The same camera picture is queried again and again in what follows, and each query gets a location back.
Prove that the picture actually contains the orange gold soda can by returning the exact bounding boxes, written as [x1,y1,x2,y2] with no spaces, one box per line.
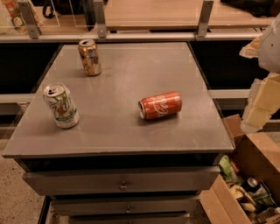
[78,39,102,76]

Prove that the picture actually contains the middle grey drawer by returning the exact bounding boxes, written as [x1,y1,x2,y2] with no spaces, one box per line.
[52,195,200,216]

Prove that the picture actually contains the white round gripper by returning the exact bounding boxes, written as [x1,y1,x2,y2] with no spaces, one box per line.
[239,13,280,133]

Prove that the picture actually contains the top grey drawer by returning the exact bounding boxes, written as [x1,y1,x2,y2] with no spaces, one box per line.
[23,166,220,196]

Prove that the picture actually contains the grey drawer cabinet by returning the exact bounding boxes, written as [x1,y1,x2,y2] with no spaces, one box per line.
[3,42,233,224]

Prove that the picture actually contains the grey drawer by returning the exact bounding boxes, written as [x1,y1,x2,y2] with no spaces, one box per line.
[23,166,220,196]
[52,195,200,216]

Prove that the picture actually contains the cardboard box with trash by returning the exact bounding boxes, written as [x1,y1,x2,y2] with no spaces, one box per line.
[200,115,280,224]

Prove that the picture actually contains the grey metal railing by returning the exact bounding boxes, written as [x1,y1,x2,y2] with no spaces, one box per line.
[0,0,274,42]

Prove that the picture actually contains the snack bag behind glass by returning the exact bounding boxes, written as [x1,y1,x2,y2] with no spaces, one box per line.
[0,0,27,35]

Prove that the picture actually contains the white green 7up can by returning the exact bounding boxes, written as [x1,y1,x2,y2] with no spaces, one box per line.
[43,82,80,129]

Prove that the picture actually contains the black bag on shelf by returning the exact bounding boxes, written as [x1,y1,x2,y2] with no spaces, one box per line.
[220,0,280,18]

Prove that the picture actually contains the red cola can lying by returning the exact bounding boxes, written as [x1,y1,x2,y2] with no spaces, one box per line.
[138,91,182,120]

